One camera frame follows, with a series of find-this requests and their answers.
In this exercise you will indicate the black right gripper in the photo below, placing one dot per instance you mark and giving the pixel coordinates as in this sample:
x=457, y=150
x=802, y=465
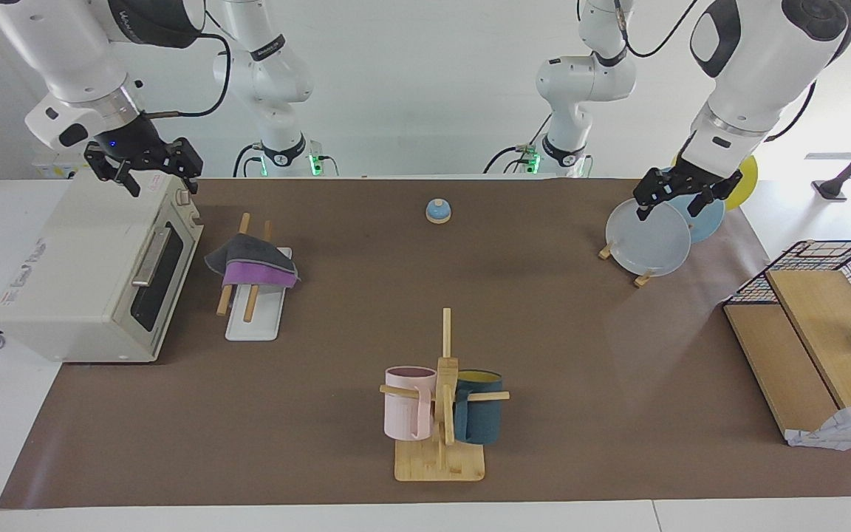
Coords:
x=130, y=142

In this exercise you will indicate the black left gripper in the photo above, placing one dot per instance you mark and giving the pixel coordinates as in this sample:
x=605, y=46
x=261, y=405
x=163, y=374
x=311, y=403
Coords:
x=699, y=179

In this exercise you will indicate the purple and grey towel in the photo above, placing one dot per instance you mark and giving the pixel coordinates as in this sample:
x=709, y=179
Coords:
x=255, y=266

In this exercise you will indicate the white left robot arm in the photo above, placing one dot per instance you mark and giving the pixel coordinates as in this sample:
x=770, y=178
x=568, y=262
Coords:
x=754, y=81

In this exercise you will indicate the wooden plate rack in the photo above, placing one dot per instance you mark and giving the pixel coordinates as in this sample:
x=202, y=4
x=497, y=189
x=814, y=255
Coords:
x=643, y=280

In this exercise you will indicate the white towel rack wooden bars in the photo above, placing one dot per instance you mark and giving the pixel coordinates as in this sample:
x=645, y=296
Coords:
x=259, y=314

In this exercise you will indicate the light blue plate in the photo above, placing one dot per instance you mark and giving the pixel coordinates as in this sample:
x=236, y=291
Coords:
x=706, y=225

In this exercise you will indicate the pale grey plate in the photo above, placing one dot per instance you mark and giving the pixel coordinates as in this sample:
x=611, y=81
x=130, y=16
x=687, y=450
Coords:
x=643, y=247

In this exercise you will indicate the yellow plate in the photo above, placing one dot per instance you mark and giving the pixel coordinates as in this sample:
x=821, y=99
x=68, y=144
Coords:
x=747, y=185

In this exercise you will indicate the white power strip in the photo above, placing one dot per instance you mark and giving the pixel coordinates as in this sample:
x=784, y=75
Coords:
x=49, y=166

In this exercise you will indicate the cream toaster oven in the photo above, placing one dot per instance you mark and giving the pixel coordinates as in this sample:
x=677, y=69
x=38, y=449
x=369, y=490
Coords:
x=78, y=266

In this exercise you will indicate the blue service bell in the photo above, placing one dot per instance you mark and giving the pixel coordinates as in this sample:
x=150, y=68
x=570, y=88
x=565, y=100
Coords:
x=438, y=213

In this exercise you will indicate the wooden mug tree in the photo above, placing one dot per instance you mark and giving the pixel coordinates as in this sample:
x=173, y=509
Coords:
x=446, y=366

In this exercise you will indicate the brown table mat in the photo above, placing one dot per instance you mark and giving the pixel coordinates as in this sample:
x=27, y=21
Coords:
x=322, y=399

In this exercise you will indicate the dark teal mug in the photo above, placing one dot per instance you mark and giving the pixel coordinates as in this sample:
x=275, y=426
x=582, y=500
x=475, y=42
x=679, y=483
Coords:
x=481, y=417

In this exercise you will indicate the pink mug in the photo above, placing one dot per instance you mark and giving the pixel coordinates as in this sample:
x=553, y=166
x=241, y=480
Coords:
x=403, y=414

